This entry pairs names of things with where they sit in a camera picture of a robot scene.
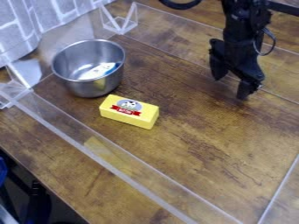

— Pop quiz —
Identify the clear acrylic barrier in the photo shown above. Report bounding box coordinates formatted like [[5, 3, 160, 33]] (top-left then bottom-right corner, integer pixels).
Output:
[[0, 0, 299, 224]]

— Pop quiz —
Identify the yellow butter block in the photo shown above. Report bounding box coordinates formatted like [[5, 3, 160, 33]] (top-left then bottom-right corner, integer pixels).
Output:
[[99, 94, 159, 130]]

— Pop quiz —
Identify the silver metal pot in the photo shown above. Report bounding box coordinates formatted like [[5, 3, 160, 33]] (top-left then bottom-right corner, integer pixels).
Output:
[[51, 39, 127, 98]]

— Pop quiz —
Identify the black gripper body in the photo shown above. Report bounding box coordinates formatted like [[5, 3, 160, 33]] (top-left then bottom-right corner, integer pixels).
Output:
[[209, 0, 272, 81]]

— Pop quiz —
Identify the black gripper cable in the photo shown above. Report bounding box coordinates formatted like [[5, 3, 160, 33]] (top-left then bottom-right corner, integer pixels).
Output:
[[156, 0, 278, 57]]

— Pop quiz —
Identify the white brick pattern cloth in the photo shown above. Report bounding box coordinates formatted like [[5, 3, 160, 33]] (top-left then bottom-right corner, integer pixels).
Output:
[[0, 0, 116, 68]]

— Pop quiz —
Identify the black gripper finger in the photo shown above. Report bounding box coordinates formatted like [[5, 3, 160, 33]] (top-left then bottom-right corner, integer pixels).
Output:
[[236, 80, 262, 100], [209, 53, 228, 81]]

